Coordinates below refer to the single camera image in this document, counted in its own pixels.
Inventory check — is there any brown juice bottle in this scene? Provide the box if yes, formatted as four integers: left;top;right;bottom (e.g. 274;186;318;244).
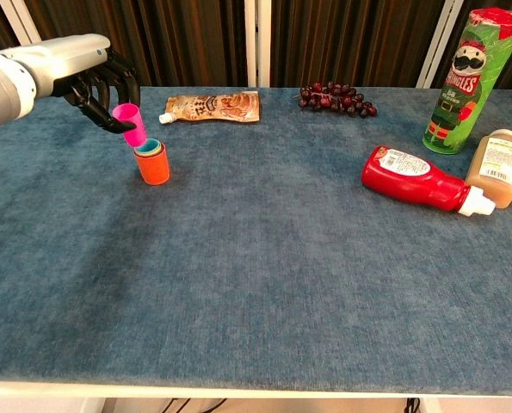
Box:
465;128;512;210

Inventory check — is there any pink plastic cup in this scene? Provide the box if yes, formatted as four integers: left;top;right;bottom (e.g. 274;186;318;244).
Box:
111;102;148;148

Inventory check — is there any white table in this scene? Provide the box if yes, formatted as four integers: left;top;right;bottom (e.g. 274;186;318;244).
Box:
0;380;512;413

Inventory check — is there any white slanted frame post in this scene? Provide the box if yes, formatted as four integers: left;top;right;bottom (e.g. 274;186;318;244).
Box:
0;0;62;86
416;0;460;89

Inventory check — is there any dark brown pleated curtain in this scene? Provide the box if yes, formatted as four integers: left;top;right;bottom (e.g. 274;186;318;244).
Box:
0;0;512;111

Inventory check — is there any brown spout pouch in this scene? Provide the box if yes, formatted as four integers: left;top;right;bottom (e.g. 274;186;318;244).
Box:
158;91;261;126

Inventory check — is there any red ketchup bottle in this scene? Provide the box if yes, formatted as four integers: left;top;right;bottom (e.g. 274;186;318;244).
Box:
361;145;497;219

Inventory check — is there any orange plastic cup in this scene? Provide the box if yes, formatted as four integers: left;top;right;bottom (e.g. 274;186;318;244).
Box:
133;140;171;187

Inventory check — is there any white upright frame post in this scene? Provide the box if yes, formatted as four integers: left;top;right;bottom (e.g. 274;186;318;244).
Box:
244;0;272;89

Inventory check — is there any cyan plastic cup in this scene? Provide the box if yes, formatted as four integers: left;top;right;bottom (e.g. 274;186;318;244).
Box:
134;138;163;157

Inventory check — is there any green Pringles can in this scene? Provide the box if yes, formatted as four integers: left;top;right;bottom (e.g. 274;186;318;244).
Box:
422;7;512;155

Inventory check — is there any blue velvet tablecloth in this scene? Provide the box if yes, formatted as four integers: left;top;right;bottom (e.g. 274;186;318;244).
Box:
0;84;512;395

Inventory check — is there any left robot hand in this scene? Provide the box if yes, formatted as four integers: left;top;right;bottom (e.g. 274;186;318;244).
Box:
0;33;142;135

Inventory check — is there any dark red grape bunch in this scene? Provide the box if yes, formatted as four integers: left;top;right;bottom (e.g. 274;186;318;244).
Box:
293;80;379;120

